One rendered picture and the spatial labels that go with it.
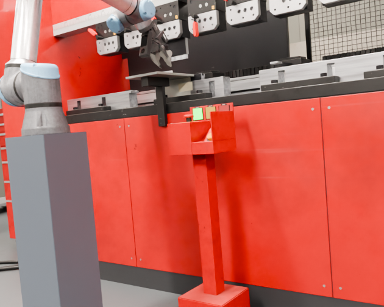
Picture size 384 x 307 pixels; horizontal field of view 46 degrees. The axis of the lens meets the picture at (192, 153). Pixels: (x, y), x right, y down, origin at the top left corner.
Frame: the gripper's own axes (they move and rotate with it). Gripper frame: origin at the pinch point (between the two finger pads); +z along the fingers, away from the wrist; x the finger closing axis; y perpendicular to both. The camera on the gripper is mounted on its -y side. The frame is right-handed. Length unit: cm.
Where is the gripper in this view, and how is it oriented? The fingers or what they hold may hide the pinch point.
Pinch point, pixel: (164, 66)
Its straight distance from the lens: 211.8
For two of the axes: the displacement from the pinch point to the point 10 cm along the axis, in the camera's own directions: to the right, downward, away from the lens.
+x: -8.1, 0.3, 5.9
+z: 4.4, 7.0, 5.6
